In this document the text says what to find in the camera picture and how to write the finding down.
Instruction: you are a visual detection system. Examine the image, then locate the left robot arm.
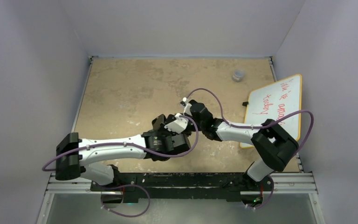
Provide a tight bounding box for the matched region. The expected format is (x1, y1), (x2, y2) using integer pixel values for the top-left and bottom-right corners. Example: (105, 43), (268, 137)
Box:
(55, 113), (198, 191)

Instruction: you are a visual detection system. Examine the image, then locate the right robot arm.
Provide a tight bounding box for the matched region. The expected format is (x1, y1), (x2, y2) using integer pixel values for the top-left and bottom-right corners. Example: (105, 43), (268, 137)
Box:
(185, 100), (299, 190)

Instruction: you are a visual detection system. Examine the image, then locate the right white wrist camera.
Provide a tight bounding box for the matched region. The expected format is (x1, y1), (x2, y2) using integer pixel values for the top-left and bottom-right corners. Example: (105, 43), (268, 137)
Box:
(180, 97), (192, 116)

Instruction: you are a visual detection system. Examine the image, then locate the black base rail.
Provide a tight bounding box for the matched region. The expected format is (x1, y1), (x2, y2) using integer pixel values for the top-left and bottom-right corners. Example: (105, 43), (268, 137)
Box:
(90, 172), (273, 204)

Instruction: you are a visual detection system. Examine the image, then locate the whiteboard with yellow frame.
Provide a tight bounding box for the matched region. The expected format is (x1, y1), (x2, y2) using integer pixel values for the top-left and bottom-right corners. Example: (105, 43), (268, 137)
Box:
(239, 74), (303, 149)

